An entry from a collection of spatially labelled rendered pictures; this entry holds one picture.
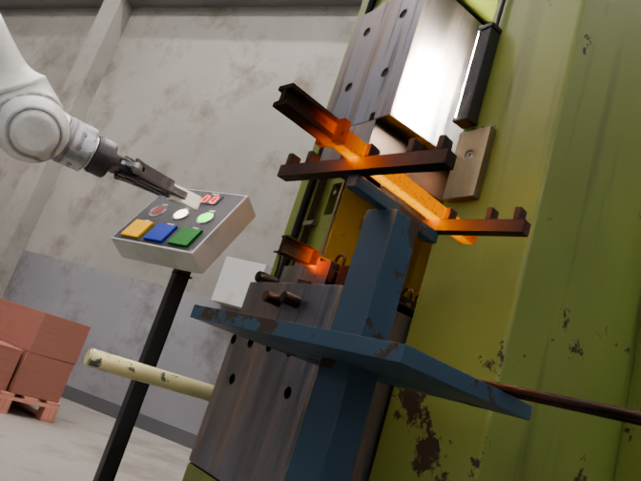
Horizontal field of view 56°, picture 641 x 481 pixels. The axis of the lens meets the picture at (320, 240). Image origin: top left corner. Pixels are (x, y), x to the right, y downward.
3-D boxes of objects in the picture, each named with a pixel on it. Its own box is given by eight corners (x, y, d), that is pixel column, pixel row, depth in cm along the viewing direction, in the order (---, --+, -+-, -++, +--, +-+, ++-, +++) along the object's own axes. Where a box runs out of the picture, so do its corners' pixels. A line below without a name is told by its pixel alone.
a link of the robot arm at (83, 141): (56, 156, 108) (89, 170, 111) (76, 111, 110) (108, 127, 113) (46, 162, 115) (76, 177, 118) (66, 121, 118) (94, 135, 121)
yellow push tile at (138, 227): (137, 236, 178) (153, 221, 183) (120, 233, 183) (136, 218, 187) (139, 241, 180) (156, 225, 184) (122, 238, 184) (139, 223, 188)
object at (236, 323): (401, 363, 61) (405, 344, 61) (189, 317, 90) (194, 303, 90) (529, 421, 80) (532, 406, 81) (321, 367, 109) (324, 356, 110)
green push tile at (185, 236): (185, 245, 168) (202, 229, 173) (166, 241, 171) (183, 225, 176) (188, 250, 169) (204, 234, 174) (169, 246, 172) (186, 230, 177)
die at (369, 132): (365, 153, 145) (376, 118, 147) (318, 164, 161) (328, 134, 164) (475, 222, 167) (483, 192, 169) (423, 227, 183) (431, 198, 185)
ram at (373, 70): (414, 106, 136) (457, -37, 146) (318, 136, 168) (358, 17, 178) (524, 186, 158) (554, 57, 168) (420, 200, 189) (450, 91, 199)
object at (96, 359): (85, 367, 146) (93, 346, 148) (80, 365, 151) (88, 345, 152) (237, 411, 169) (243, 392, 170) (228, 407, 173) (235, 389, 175)
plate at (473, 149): (473, 195, 128) (491, 125, 132) (442, 198, 135) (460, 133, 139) (479, 198, 129) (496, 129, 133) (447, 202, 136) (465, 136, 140)
